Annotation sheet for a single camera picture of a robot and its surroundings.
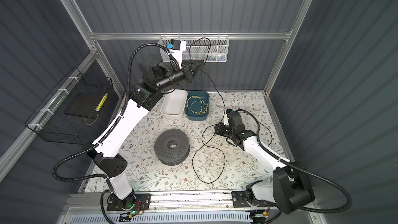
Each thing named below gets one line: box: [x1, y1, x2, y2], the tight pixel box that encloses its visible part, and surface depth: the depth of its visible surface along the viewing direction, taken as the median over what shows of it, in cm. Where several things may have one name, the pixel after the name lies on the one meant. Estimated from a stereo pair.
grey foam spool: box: [154, 129, 191, 166], surface depth 88 cm
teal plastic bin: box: [185, 90, 210, 121], surface depth 113 cm
